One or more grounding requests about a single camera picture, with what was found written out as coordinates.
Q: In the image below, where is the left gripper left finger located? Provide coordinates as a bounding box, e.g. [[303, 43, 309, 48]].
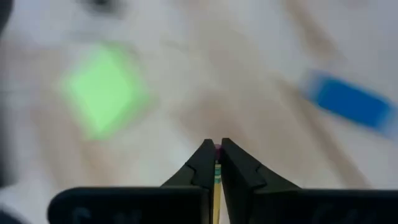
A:
[[48, 139, 216, 224]]

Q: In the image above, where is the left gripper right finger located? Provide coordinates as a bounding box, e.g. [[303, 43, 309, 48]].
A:
[[220, 138, 398, 224]]

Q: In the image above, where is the yellow pencil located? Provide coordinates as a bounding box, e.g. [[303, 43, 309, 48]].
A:
[[213, 143, 223, 224]]

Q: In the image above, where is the blue eraser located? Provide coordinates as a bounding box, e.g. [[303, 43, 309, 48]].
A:
[[298, 70, 398, 139]]

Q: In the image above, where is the green sticky note pad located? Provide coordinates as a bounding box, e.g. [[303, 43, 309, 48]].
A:
[[58, 42, 152, 141]]

